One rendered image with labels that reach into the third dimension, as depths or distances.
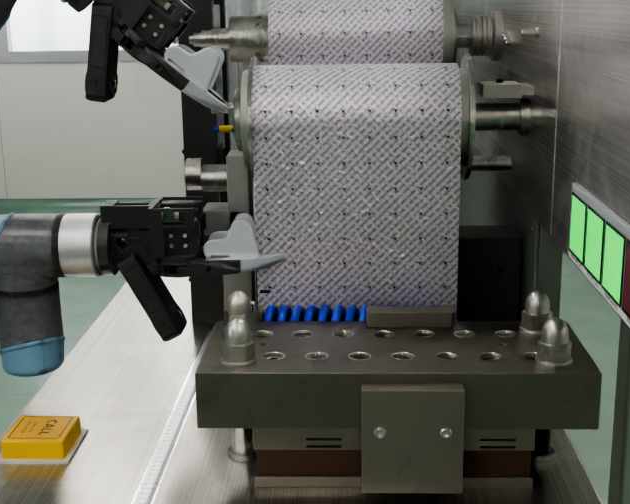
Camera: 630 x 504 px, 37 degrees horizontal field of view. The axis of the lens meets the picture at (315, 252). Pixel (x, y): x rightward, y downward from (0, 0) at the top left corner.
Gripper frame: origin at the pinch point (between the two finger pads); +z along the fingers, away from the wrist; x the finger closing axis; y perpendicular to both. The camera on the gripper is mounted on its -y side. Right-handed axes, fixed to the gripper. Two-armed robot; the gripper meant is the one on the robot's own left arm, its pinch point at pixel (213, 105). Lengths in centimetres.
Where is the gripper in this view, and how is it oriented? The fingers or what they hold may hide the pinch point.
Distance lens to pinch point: 114.3
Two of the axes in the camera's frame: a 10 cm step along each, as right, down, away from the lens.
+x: 0.4, -2.5, 9.7
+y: 6.3, -7.5, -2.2
